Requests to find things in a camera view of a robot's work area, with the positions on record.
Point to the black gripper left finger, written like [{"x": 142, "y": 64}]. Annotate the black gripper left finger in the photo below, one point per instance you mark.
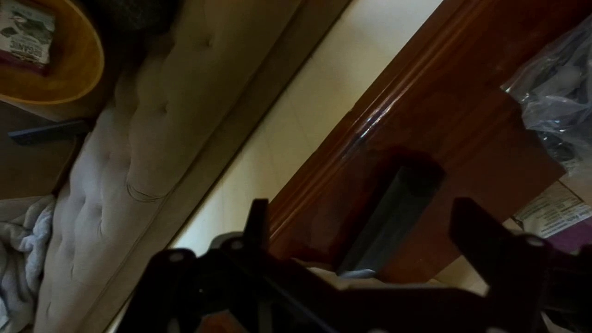
[{"x": 257, "y": 225}]

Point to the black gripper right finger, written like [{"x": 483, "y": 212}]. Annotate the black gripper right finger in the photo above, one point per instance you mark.
[{"x": 483, "y": 247}]

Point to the black remote control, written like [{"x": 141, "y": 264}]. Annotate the black remote control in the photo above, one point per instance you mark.
[{"x": 394, "y": 216}]

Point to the dark wooden counter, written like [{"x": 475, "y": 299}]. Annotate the dark wooden counter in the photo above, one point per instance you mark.
[{"x": 455, "y": 112}]

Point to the wooden bowl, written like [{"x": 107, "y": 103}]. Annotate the wooden bowl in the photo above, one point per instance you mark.
[{"x": 74, "y": 62}]

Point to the printed paper sheet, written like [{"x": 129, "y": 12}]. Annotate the printed paper sheet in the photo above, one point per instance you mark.
[{"x": 555, "y": 210}]

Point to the crumpled clear plastic bag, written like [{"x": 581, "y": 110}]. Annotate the crumpled clear plastic bag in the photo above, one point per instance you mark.
[{"x": 555, "y": 99}]

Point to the light grey cloth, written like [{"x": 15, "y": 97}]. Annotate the light grey cloth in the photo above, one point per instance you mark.
[{"x": 20, "y": 266}]

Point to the small printed card box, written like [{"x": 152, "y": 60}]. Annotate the small printed card box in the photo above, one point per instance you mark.
[{"x": 24, "y": 34}]

